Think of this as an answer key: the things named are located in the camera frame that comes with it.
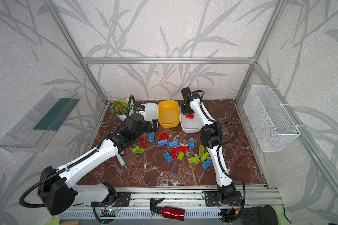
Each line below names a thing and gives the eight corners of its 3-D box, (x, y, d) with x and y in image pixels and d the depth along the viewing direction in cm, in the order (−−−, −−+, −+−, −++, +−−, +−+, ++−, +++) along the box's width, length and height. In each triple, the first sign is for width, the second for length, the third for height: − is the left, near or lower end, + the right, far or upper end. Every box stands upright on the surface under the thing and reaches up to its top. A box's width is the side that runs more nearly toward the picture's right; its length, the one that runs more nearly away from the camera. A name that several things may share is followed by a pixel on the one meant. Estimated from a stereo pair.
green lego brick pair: (132, 153, 92) (131, 152, 91) (133, 147, 95) (133, 146, 94) (143, 154, 92) (143, 152, 91) (145, 147, 95) (144, 146, 94)
